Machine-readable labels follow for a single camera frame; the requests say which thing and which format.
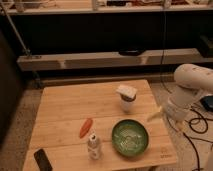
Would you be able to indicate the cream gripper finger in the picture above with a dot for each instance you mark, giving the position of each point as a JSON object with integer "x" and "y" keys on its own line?
{"x": 180, "y": 126}
{"x": 157, "y": 114}

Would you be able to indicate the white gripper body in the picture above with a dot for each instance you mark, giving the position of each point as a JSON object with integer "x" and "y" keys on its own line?
{"x": 177, "y": 110}

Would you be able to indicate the small clear plastic bottle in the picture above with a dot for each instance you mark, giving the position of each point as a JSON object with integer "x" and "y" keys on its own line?
{"x": 94, "y": 146}

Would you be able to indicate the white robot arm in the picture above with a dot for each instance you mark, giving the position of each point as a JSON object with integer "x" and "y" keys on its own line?
{"x": 192, "y": 82}

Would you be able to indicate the blue object on floor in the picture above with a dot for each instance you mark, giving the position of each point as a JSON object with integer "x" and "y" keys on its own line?
{"x": 207, "y": 103}

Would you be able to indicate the white cup with sponge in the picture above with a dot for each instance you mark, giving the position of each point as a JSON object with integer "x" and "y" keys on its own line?
{"x": 128, "y": 96}

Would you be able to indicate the green bowl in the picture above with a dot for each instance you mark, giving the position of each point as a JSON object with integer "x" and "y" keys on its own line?
{"x": 129, "y": 138}

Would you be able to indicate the wooden table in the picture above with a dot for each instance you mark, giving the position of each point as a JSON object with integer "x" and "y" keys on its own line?
{"x": 64, "y": 109}

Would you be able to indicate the long wooden shelf bench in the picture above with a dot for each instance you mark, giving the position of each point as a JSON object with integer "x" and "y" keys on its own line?
{"x": 110, "y": 59}

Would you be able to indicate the black object on shelf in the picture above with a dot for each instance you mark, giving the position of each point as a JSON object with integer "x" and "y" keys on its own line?
{"x": 131, "y": 52}

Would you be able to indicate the orange carrot toy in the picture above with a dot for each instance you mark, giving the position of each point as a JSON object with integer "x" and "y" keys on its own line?
{"x": 85, "y": 127}

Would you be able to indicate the black phone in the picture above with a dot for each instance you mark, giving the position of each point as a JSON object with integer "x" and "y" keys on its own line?
{"x": 42, "y": 160}

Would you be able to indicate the metal diagonal pole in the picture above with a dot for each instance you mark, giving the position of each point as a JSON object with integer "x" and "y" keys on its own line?
{"x": 26, "y": 50}

